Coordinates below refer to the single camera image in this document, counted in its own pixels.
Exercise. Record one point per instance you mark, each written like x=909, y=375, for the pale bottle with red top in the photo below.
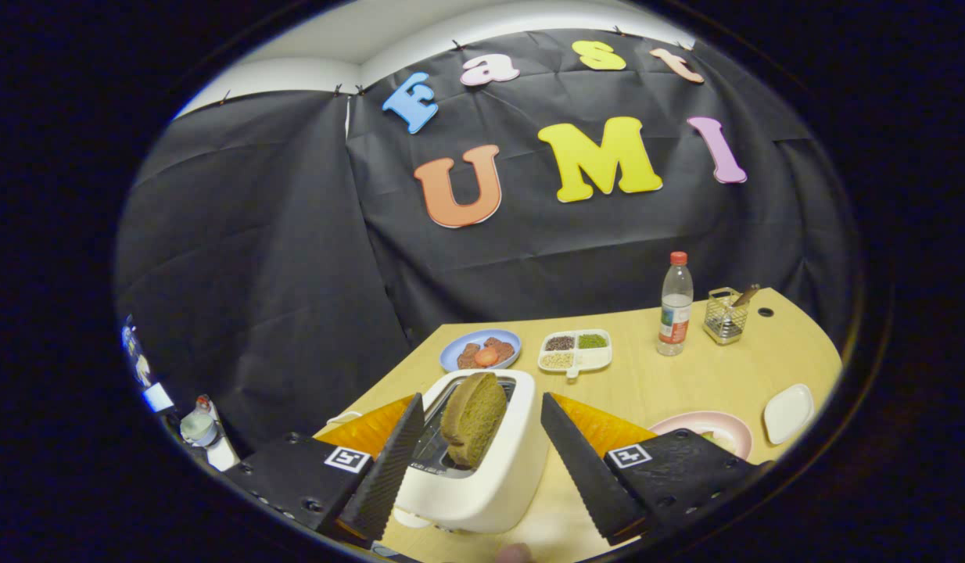
x=199, y=426

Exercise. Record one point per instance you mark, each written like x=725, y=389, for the clear bottle with red cap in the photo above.
x=675, y=313

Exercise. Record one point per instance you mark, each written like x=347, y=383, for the blue plate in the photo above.
x=455, y=349

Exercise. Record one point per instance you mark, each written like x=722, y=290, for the black backdrop cloth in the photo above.
x=279, y=274

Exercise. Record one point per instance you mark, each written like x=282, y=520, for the lit screen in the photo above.
x=156, y=397

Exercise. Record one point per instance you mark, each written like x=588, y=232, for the white toaster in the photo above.
x=506, y=477

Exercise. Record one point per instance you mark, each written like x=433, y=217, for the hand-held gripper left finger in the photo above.
x=392, y=469

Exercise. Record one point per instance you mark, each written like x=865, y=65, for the dark seeds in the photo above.
x=559, y=342

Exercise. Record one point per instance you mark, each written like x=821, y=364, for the reddish meat slice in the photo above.
x=501, y=346
x=468, y=356

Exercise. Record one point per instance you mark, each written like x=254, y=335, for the pink plate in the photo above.
x=686, y=422

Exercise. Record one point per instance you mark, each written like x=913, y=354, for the pale seeds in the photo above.
x=557, y=360

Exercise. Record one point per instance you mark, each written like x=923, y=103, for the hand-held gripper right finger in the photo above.
x=584, y=469

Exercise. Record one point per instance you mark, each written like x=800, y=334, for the white divided tray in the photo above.
x=596, y=358

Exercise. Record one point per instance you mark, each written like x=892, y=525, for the white square plate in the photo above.
x=789, y=413

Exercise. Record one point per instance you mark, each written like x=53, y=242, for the orange tomato slice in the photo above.
x=486, y=356

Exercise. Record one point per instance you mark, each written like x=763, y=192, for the brown bread slice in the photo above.
x=475, y=418

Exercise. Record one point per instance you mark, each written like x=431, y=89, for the green seeds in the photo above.
x=592, y=341

